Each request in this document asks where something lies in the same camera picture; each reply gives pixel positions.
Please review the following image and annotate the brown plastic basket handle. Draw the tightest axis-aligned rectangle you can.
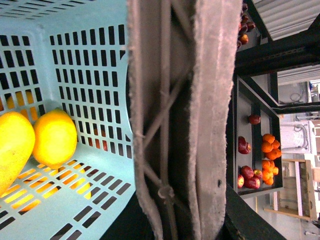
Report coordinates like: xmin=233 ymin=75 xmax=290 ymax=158
xmin=127 ymin=0 xmax=243 ymax=240

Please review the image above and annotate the yellow lemon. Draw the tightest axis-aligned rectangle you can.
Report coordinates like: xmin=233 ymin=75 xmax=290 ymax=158
xmin=32 ymin=108 xmax=77 ymax=169

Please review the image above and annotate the wooden crate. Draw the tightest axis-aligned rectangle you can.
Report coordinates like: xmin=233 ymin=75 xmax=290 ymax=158
xmin=264 ymin=158 xmax=320 ymax=221

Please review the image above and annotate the orange tangerine pile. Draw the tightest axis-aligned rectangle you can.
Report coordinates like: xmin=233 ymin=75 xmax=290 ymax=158
xmin=261 ymin=133 xmax=282 ymax=161
xmin=262 ymin=159 xmax=279 ymax=186

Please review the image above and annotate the black produce display shelf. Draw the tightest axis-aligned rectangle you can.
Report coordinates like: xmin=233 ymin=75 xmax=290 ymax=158
xmin=224 ymin=0 xmax=320 ymax=240

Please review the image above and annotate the light blue plastic basket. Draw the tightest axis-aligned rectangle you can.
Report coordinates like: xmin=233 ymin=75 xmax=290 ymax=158
xmin=0 ymin=0 xmax=135 ymax=240

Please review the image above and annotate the yellow mango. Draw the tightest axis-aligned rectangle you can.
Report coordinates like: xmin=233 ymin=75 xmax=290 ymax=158
xmin=0 ymin=111 xmax=35 ymax=195

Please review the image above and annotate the red apple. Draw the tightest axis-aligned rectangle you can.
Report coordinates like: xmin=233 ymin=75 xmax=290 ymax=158
xmin=238 ymin=136 xmax=252 ymax=155
xmin=240 ymin=165 xmax=255 ymax=180
xmin=237 ymin=174 xmax=245 ymax=189
xmin=244 ymin=176 xmax=261 ymax=189
xmin=248 ymin=114 xmax=261 ymax=125

